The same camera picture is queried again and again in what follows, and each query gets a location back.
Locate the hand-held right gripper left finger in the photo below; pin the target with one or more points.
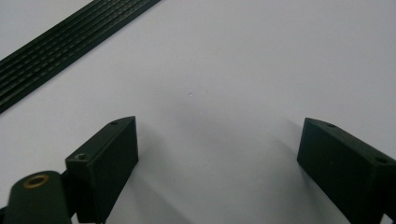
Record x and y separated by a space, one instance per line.
102 168

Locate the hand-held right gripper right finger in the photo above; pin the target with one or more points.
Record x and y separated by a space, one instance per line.
342 168

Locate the white table mat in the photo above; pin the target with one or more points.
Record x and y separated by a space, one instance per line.
218 62

